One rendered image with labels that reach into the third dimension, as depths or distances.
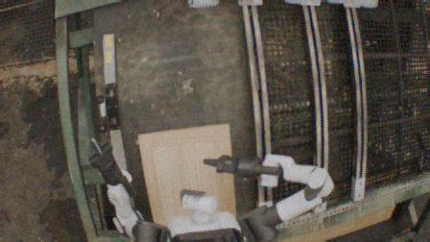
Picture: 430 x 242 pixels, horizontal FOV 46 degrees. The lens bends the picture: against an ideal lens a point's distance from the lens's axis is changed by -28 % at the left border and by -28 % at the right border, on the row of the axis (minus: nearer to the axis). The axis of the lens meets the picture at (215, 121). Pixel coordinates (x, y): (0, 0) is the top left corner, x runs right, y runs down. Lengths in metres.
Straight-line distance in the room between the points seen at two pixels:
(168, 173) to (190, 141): 0.17
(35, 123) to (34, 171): 0.53
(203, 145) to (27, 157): 2.14
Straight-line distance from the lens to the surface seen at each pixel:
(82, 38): 2.70
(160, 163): 2.78
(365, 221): 3.70
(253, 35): 2.69
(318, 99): 2.78
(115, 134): 2.71
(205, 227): 2.35
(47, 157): 4.53
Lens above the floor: 3.29
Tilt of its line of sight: 45 degrees down
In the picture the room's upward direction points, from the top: straight up
